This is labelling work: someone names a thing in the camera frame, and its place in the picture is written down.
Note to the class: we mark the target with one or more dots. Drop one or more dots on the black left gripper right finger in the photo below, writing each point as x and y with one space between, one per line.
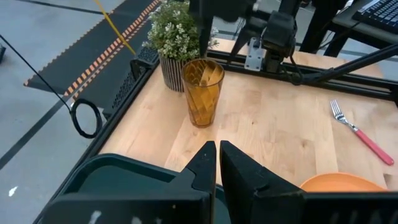
264 205

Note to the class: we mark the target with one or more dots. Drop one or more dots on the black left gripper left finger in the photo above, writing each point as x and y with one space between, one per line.
155 208

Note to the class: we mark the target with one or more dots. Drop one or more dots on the orange plate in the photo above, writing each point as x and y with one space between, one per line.
339 183

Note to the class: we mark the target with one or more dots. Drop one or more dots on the amber faceted plastic cup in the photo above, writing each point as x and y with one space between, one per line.
202 93

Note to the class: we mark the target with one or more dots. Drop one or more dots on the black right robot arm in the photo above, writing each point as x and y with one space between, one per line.
280 31

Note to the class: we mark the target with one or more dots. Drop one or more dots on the dark green tray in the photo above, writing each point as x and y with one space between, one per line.
124 177

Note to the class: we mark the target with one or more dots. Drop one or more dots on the potted plant in striped pot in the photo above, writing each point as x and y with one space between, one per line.
174 37

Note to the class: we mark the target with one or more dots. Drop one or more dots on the black perforated box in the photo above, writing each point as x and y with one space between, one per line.
124 90

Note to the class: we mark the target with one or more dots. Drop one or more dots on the black orange-striped floor mat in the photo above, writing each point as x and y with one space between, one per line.
93 40

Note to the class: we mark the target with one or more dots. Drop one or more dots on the white floor scrap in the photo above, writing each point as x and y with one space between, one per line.
13 191

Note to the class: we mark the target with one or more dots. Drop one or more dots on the black keyboard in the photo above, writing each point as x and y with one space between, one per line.
382 12

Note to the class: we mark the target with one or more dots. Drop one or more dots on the black aluminium table frame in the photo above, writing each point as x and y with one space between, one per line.
357 85

